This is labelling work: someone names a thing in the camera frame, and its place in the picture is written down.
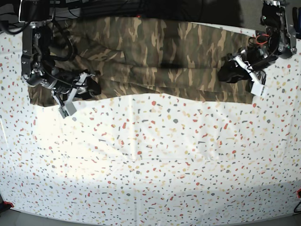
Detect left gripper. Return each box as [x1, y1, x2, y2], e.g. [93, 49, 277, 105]
[217, 49, 264, 85]

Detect red clamp right corner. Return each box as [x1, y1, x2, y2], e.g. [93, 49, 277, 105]
[297, 189, 301, 198]

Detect camouflage T-shirt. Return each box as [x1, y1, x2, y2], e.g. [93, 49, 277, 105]
[28, 16, 259, 107]

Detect speckled white tablecloth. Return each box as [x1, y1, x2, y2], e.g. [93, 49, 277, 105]
[0, 33, 301, 226]

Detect red clamp corner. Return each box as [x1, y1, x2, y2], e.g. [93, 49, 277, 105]
[297, 189, 301, 198]
[3, 201, 14, 208]

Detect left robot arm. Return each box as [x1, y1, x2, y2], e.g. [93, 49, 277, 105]
[218, 0, 297, 97]

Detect black cables behind table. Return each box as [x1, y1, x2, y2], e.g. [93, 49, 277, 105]
[47, 0, 205, 18]

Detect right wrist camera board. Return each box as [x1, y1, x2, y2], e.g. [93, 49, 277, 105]
[59, 103, 77, 118]

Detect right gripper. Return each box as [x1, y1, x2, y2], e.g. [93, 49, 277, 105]
[52, 71, 102, 107]

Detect red clamp left corner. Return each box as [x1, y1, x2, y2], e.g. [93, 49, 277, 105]
[3, 201, 14, 208]

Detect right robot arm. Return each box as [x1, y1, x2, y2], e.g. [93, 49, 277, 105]
[19, 0, 101, 118]

